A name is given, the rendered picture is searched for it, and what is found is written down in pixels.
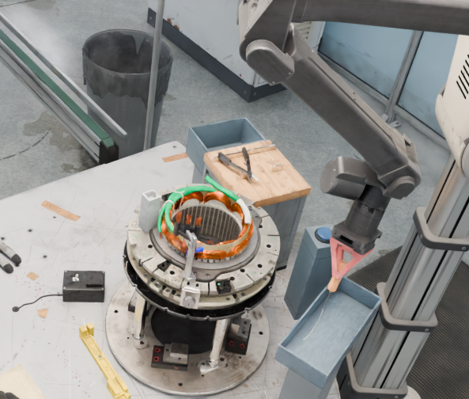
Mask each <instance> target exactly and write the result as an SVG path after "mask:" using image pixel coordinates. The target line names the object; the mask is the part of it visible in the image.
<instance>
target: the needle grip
mask: <svg viewBox="0 0 469 399"><path fill-rule="evenodd" d="M347 264H348V263H347V262H346V261H344V260H340V261H339V262H338V270H339V271H341V270H342V269H343V268H344V267H345V266H346V265H347ZM341 279H342V277H341V278H340V279H336V278H335V277H334V276H332V277H331V281H330V283H329V284H328V287H327V289H328V290H329V291H333V292H335V291H336V290H337V288H338V286H339V283H340V281H341Z"/></svg>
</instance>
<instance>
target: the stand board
mask: <svg viewBox="0 0 469 399"><path fill-rule="evenodd" d="M269 145H273V143H272V142H271V141H270V140H266V141H262V142H254V143H250V144H247V145H243V146H235V147H231V148H227V149H223V150H216V151H212V152H208V153H205V154H204V159H203V161H204V162H205V163H206V164H207V166H208V167H209V168H210V170H211V171H212V172H213V174H214V175H215V177H216V178H217V179H218V180H219V181H220V183H221V184H222V186H223V187H224V188H227V189H230V190H233V191H234V192H238V193H239V194H241V195H243V196H246V197H248V198H249V199H250V200H252V201H254V202H255V204H254V205H253V206H254V207H255V208H257V207H264V206H267V205H271V204H274V203H280V202H283V201H287V200H292V199H296V198H299V197H302V196H307V195H309V194H310V191H311V186H310V185H309V184H308V183H307V182H306V181H305V180H304V178H303V177H302V176H301V175H300V174H299V173H298V171H296V170H295V168H294V167H293V166H292V165H291V164H290V163H289V162H288V160H287V159H286V158H285V157H284V156H283V155H282V153H281V152H280V151H279V150H278V149H277V147H276V149H275V150H268V151H264V152H260V153H257V154H249V160H250V166H251V171H252V173H253V174H254V175H255V176H256V177H257V178H258V179H259V181H257V180H256V179H255V178H254V177H251V179H252V183H251V182H250V180H249V179H248V178H247V179H243V180H240V173H241V171H239V170H237V169H235V168H233V167H232V166H231V165H230V166H227V165H226V164H225V163H224V162H223V161H216V162H214V157H217V156H218V153H219V152H222V153H223V154H231V153H235V152H239V151H242V147H246V150H250V149H254V148H258V147H262V146H269ZM231 160H232V162H233V163H235V164H237V165H238V166H240V167H241V168H243V169H246V170H247V166H246V165H245V164H246V161H245V160H244V156H242V157H238V158H231ZM244 163H245V164H244ZM282 163H283V164H284V166H283V170H281V171H277V172H273V173H272V172H271V170H272V167H273V165H278V164H282ZM239 194H238V195H239Z"/></svg>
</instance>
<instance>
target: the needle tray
mask: <svg viewBox="0 0 469 399"><path fill-rule="evenodd" d="M327 287H328V285H327V286H326V287H325V288H324V289H323V290H322V292H321V293H320V294H319V296H318V297H317V298H316V299H315V301H314V302H313V303H312V304H311V305H310V307H309V308H308V309H307V310H306V311H305V312H304V314H303V315H302V316H301V318H300V319H299V320H298V321H297V323H296V324H295V325H294V326H293V327H292V328H291V330H290V331H289V332H288V333H287V334H286V336H285V337H284V338H283V339H282V341H281V342H280V343H279V345H278V347H277V350H276V352H275V355H274V359H275V360H276V361H278V362H279V363H281V364H282V365H284V366H285V367H287V368H289V369H288V371H287V374H286V378H285V381H284V383H283V386H282V389H281V392H280V394H279V397H278V399H326V398H327V396H328V394H329V392H330V390H331V387H332V384H333V382H334V380H335V377H336V375H337V373H338V371H339V368H340V366H341V363H342V361H343V360H344V358H345V357H346V355H347V354H348V352H349V351H350V349H351V348H352V347H353V346H354V344H355V342H356V341H357V339H358V338H359V336H360V335H361V334H362V333H363V331H364V330H365V328H366V326H367V325H368V324H369V322H370V321H371V320H372V318H373V317H374V315H375V314H376V312H377V310H378V308H379V306H380V303H381V301H382V298H381V297H379V296H378V295H376V294H374V293H372V292H371V291H368V290H367V289H365V288H364V287H362V286H360V285H358V284H356V283H355V282H353V281H351V280H350V279H347V278H346V277H345V276H343V277H342V279H341V281H340V283H339V286H338V288H337V290H336V291H335V292H333V291H332V293H331V294H330V295H329V290H328V289H327ZM328 295H329V297H328ZM327 297H328V300H327ZM326 300H327V302H326ZM325 302H326V304H325ZM324 304H325V306H324ZM323 306H324V310H323V313H322V308H323ZM321 313H322V315H321ZM320 315H321V317H320ZM319 318H320V319H319ZM318 320H319V321H318ZM316 322H318V323H317V324H316ZM315 324H316V327H315V328H314V329H313V327H314V326H315ZM312 329H313V330H312ZM311 331H312V332H311ZM310 332H311V333H310ZM309 333H310V334H309ZM308 334H309V336H308V337H307V338H306V339H305V340H303V339H304V338H305V337H306V336H307V335H308Z"/></svg>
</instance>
